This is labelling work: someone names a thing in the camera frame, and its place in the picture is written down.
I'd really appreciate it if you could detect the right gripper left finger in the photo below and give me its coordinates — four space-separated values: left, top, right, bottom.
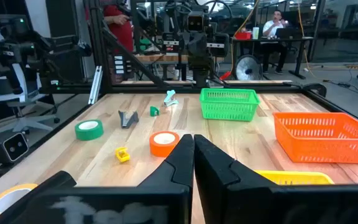
26 133 195 224

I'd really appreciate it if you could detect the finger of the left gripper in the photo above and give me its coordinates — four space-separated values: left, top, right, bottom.
198 33 210 58
187 33 199 58

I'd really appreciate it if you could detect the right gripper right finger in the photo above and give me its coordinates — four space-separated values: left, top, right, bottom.
194 134 358 224

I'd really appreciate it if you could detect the orange tape roll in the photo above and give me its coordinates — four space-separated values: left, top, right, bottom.
149 131 181 158

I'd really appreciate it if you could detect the teal staple remover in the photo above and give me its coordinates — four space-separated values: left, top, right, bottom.
163 90 180 108

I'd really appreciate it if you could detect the yellow mini stapler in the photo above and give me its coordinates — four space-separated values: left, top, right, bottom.
114 146 131 163

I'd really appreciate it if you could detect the grey staple remover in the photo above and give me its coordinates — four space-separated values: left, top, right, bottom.
117 110 140 129

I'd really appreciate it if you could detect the green tape roll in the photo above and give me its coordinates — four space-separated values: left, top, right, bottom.
74 119 104 141

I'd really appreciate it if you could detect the red box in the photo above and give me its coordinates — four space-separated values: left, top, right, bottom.
234 30 252 40

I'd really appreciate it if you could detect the round silver fan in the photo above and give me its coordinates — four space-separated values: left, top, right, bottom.
234 54 262 81

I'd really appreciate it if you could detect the wooden workbench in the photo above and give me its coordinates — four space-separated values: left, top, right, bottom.
134 52 225 63

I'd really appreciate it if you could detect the person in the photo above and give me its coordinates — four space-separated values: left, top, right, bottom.
99 0 135 52
261 9 288 75

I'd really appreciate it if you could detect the green plastic basket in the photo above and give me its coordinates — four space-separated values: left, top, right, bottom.
199 88 261 122

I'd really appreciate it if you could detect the yellow plastic basket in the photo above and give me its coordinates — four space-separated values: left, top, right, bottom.
254 169 335 185

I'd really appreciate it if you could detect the black laptop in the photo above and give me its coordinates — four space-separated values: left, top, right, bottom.
275 27 298 40

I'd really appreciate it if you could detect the black box with white labels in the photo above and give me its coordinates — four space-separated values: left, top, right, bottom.
113 55 126 75

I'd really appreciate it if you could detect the silver aluminium extrusion bar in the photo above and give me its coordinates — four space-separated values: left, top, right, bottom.
88 65 104 105

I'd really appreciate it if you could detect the orange plastic basket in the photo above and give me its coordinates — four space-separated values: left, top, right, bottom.
272 111 358 164

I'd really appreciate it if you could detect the white grey office chair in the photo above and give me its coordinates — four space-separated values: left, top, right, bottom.
0 24 60 138

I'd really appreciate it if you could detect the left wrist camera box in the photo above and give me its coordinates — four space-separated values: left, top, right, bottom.
186 11 205 32

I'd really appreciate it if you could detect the black aluminium table frame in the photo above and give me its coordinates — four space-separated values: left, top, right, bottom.
0 0 358 194

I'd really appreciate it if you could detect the yellow hanging cable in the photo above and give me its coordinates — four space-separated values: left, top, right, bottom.
296 0 319 78

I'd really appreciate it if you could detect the black frame clamp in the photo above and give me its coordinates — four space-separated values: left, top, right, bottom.
303 82 328 98

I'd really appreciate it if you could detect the black table-level camera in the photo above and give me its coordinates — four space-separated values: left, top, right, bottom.
0 132 30 165

